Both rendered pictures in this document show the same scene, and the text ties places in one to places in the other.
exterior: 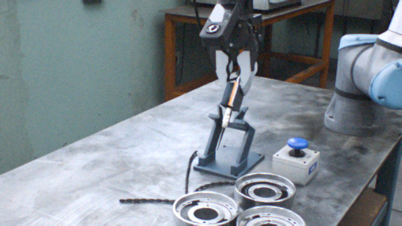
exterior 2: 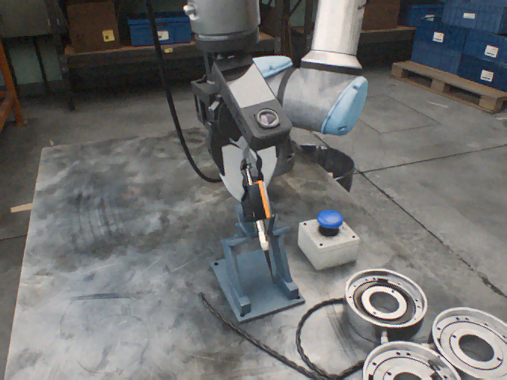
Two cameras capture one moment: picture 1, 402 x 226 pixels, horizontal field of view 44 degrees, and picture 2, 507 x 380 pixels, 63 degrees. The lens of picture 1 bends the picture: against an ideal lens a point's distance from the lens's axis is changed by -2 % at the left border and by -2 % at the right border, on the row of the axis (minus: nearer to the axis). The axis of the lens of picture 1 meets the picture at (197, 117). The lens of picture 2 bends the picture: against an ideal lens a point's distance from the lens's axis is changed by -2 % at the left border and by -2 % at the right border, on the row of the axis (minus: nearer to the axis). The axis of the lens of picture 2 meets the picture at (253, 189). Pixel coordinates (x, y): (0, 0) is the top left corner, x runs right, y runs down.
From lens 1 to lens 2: 0.74 m
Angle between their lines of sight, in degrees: 48
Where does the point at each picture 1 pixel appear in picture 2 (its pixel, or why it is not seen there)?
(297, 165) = (348, 244)
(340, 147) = (297, 193)
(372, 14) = (35, 29)
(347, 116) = not seen: hidden behind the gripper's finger
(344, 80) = not seen: hidden behind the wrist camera
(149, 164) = (182, 363)
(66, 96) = not seen: outside the picture
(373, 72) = (326, 102)
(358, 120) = (284, 155)
